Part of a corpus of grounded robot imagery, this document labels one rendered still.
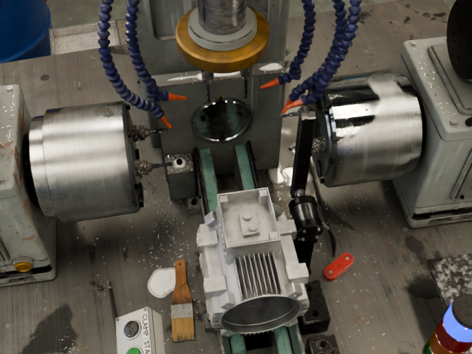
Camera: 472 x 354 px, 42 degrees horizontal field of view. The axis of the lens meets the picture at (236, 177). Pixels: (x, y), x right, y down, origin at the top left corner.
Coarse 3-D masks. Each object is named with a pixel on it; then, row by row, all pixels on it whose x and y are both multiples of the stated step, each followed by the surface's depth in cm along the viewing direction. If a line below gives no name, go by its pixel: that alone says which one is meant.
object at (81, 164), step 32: (32, 128) 128; (64, 128) 126; (96, 128) 126; (128, 128) 130; (32, 160) 124; (64, 160) 124; (96, 160) 124; (128, 160) 125; (64, 192) 125; (96, 192) 126; (128, 192) 127
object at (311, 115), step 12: (300, 120) 117; (312, 120) 116; (300, 132) 118; (312, 132) 119; (300, 144) 121; (312, 144) 122; (300, 156) 124; (300, 168) 127; (300, 180) 131; (300, 192) 133
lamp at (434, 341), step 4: (436, 328) 105; (432, 336) 106; (436, 336) 104; (432, 340) 106; (436, 340) 104; (432, 344) 106; (436, 344) 104; (440, 344) 103; (432, 348) 106; (436, 348) 104; (440, 348) 103; (444, 348) 102; (436, 352) 105; (440, 352) 104; (444, 352) 103; (448, 352) 102; (452, 352) 102; (464, 352) 102
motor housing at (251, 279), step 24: (288, 240) 121; (216, 264) 118; (240, 264) 113; (264, 264) 114; (288, 264) 118; (240, 288) 111; (264, 288) 112; (216, 312) 114; (240, 312) 125; (264, 312) 125; (288, 312) 122
